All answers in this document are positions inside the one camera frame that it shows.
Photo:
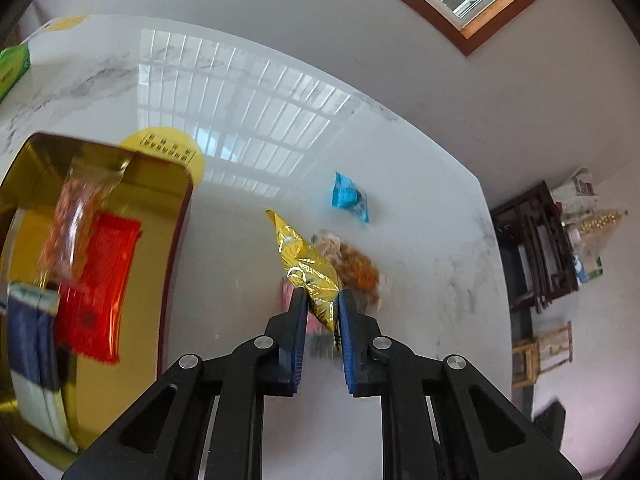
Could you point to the clear peanut snack packet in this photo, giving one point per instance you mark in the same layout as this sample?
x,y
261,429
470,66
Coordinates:
x,y
355,265

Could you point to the black flat object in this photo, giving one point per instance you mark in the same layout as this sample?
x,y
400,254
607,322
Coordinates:
x,y
550,417

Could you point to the clear orange snack packet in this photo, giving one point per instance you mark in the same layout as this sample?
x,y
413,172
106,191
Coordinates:
x,y
75,215

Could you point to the dark wooden side table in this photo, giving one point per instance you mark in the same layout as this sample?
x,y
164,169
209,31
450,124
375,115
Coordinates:
x,y
530,240

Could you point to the navy and white snack packet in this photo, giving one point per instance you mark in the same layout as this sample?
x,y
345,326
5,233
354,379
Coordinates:
x,y
30,340

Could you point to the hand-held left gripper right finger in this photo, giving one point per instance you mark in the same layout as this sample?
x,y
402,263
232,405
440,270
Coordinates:
x,y
350,350

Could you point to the light blue snack packet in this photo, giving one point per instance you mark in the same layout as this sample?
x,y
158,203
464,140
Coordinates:
x,y
350,197

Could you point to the folded newspaper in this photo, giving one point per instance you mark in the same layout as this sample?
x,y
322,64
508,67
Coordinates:
x,y
580,187

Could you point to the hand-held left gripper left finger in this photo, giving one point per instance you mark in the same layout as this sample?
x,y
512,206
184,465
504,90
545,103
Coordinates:
x,y
295,350

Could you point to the gold metal tin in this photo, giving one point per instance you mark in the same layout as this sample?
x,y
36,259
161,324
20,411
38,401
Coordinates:
x,y
150,240

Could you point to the yellow foil snack packet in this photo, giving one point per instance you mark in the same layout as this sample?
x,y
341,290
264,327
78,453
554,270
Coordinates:
x,y
305,265

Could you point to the red snack packet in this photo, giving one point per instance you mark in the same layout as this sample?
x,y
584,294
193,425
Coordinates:
x,y
97,290

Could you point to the bamboo chair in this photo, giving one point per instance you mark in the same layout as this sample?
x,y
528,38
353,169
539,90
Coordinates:
x,y
545,340

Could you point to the green printed packet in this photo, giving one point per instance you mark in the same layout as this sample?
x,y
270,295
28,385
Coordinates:
x,y
590,270

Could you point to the yellow tin lid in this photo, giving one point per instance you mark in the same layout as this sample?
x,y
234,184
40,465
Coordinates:
x,y
170,145

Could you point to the yellow flat object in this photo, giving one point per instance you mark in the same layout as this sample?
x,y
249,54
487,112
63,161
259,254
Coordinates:
x,y
65,23

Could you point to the green tissue pack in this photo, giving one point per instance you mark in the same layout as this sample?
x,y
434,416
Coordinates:
x,y
12,67

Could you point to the pink patterned snack packet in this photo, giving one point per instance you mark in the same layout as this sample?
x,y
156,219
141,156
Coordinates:
x,y
286,300

